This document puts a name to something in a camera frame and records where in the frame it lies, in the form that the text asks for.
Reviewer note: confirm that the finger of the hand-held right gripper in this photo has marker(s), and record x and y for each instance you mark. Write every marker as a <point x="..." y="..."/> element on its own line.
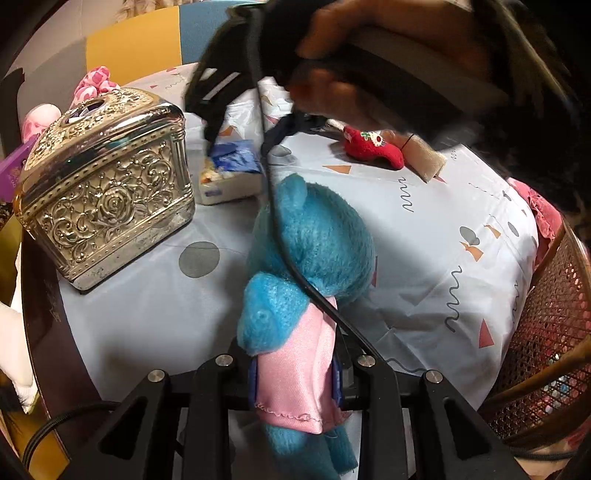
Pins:
<point x="214" y="131"/>
<point x="288" y="131"/>

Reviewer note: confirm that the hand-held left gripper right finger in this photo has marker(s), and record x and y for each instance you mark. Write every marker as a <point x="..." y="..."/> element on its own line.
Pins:
<point x="369" y="392"/>

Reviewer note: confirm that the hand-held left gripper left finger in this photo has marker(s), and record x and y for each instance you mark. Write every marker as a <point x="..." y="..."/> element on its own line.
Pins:
<point x="217" y="392"/>

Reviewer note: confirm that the blue tissue pack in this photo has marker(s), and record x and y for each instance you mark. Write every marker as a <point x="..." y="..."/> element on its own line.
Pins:
<point x="231" y="184"/>

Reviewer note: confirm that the red sock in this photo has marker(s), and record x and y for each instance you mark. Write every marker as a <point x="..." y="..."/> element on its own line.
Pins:
<point x="369" y="145"/>

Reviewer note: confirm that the blue plush toy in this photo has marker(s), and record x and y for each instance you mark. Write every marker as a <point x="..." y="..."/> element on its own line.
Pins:
<point x="318" y="240"/>

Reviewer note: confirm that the beige cloth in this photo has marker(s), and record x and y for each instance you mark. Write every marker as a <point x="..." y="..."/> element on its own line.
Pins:
<point x="425" y="159"/>

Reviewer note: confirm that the white sock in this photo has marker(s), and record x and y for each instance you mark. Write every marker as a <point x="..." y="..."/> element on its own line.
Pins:
<point x="18" y="350"/>

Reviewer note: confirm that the person's right hand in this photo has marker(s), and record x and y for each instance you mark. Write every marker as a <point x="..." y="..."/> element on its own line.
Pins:
<point x="392" y="18"/>

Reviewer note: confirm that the ornate gold tissue box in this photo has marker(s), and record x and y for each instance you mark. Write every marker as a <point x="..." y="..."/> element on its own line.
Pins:
<point x="111" y="198"/>

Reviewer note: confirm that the pink spotted plush toy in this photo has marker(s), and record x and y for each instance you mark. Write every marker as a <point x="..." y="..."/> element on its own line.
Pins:
<point x="94" y="83"/>

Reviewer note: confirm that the rattan chair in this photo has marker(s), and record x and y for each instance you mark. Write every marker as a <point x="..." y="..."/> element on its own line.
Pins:
<point x="554" y="323"/>

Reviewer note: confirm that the purple carton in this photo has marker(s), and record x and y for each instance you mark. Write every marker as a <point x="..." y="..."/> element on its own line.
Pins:
<point x="11" y="170"/>

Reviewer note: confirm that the pink bedding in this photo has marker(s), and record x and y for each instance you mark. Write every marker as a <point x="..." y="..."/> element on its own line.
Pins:
<point x="540" y="207"/>

